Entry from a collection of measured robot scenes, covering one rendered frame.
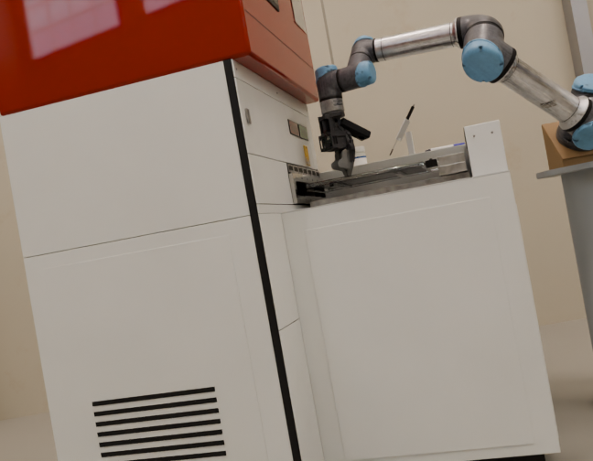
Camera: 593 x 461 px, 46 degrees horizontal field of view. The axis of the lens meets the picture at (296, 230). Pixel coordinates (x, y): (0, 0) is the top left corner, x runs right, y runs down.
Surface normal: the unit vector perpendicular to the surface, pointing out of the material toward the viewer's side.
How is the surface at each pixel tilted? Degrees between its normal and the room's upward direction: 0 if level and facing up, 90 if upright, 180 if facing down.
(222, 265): 90
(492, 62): 128
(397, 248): 90
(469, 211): 90
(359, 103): 90
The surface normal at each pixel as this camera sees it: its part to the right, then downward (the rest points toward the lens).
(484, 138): -0.25, 0.03
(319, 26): -0.01, -0.01
